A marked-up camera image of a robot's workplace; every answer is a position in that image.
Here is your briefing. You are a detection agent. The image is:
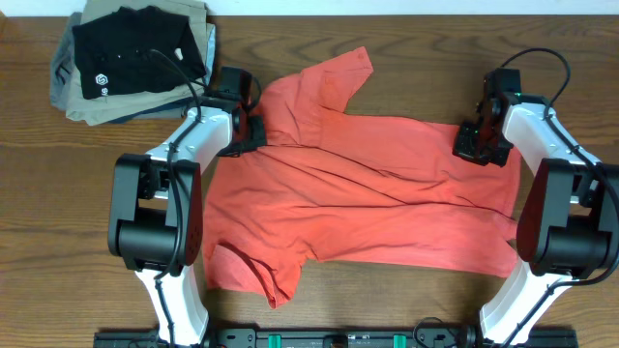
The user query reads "red-orange t-shirt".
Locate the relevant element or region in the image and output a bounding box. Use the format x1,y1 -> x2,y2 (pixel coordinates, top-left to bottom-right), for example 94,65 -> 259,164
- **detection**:
202,47 -> 520,307

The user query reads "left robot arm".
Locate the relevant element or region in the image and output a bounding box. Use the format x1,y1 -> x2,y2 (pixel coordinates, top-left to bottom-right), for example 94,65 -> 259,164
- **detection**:
93,67 -> 266,347

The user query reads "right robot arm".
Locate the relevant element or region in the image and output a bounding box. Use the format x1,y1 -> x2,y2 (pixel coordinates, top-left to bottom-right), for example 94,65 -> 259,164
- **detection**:
453,68 -> 618,347

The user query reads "folded light blue garment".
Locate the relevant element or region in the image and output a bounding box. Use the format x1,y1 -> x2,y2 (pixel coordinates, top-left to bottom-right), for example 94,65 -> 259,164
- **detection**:
203,23 -> 217,85

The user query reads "folded grey garment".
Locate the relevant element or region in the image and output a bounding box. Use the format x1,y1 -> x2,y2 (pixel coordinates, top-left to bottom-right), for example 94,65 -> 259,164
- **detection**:
49,12 -> 82,111

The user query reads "right black camera cable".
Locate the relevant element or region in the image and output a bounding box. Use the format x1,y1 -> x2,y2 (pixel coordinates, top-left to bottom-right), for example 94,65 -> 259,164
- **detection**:
497,46 -> 619,347

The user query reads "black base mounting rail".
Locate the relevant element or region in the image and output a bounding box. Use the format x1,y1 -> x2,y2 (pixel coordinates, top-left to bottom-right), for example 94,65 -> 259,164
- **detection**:
93,325 -> 579,348

